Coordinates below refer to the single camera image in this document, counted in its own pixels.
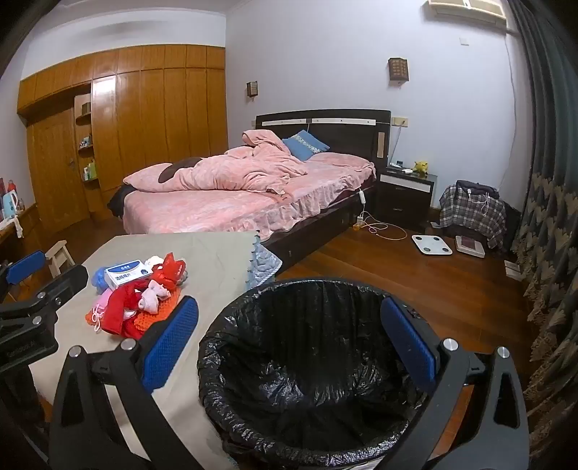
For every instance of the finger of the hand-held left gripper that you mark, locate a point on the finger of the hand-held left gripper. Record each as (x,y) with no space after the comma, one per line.
(27,266)
(63,282)

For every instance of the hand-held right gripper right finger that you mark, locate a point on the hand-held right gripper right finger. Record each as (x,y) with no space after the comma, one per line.
(406,343)

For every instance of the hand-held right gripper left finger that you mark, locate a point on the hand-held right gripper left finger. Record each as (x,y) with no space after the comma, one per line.
(174,341)

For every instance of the blue plastic bag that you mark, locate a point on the blue plastic bag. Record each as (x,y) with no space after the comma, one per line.
(99,280)

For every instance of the trash bin with black bag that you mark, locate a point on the trash bin with black bag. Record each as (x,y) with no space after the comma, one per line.
(293,384)

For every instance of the small white wooden stool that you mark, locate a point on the small white wooden stool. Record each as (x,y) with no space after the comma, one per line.
(58,257)

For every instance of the orange foam net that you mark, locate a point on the orange foam net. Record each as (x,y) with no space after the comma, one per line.
(158,318)

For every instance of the wooden side cabinet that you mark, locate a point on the wooden side cabinet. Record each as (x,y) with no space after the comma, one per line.
(13,239)

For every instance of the white hanging cloth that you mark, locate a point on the white hanging cloth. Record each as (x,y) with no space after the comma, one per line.
(18,226)

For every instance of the pink sock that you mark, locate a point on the pink sock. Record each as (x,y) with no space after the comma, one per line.
(153,294)

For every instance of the red foam net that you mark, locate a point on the red foam net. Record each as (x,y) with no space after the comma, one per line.
(119,307)

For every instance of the white and blue box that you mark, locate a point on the white and blue box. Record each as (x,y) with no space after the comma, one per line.
(128,273)

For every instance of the red plastic bag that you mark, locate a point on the red plastic bag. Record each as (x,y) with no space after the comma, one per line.
(169,270)

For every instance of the dark cloth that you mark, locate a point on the dark cloth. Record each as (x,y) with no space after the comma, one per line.
(118,199)

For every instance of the white bathroom scale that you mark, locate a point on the white bathroom scale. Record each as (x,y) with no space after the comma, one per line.
(432,244)

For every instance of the white-rimmed maroon scale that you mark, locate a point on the white-rimmed maroon scale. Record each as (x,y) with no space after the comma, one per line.
(469,246)

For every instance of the grey quilted pad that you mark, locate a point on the grey quilted pad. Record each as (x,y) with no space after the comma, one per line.
(266,264)

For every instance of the white floor box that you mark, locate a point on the white floor box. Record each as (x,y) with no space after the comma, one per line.
(512,269)

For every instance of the plaid cloth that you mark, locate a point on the plaid cloth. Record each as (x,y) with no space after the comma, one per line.
(469,221)

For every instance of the pink bed sheet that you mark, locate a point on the pink bed sheet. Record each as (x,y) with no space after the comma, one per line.
(216,210)

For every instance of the dark nightstand with white drawer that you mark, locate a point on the dark nightstand with white drawer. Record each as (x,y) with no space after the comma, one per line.
(404,199)

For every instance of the dark bag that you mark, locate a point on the dark bag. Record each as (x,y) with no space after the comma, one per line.
(474,186)

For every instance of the wooden wardrobe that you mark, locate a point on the wooden wardrobe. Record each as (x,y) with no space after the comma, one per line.
(135,126)

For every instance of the pink duvet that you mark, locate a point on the pink duvet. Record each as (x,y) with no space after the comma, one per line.
(216,171)

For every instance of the yellow plush toy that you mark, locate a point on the yellow plush toy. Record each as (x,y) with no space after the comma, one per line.
(421,167)

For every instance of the dark patterned curtain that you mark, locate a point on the dark patterned curtain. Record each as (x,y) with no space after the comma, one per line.
(551,180)

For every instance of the dark wooden bed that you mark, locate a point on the dark wooden bed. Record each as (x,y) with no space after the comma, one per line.
(343,131)

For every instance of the blue pillow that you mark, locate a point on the blue pillow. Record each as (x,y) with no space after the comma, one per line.
(305,143)

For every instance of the white air conditioner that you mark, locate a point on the white air conditioner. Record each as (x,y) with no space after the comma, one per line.
(469,11)

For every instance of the wall socket panel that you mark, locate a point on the wall socket panel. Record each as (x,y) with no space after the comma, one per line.
(399,121)

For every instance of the small wall lamp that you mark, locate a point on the small wall lamp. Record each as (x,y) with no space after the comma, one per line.
(252,88)

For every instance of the large wall lamp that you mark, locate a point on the large wall lamp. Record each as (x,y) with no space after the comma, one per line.
(398,70)

